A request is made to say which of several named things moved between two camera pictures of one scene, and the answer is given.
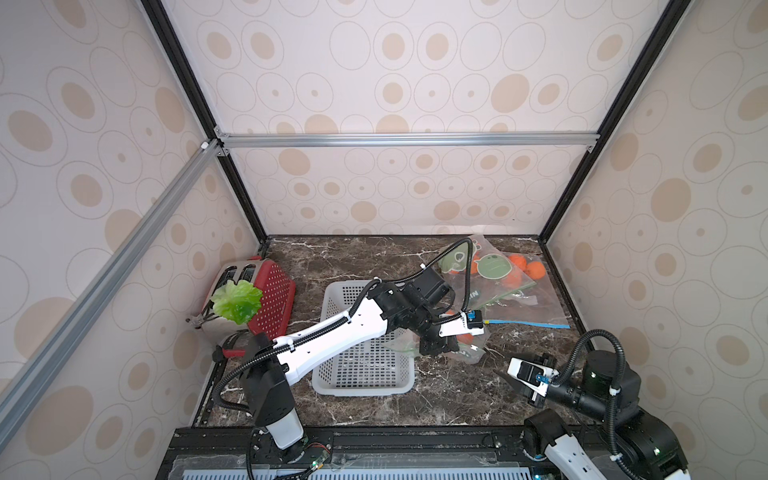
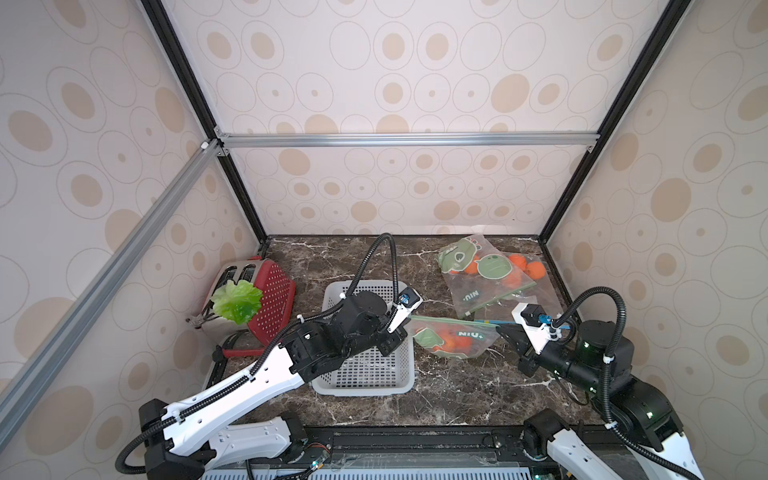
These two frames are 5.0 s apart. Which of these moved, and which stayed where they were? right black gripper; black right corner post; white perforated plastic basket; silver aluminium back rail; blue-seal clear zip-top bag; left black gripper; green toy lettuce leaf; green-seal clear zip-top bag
Moved: right black gripper; left black gripper
Stayed: green-seal clear zip-top bag; black right corner post; blue-seal clear zip-top bag; white perforated plastic basket; green toy lettuce leaf; silver aluminium back rail
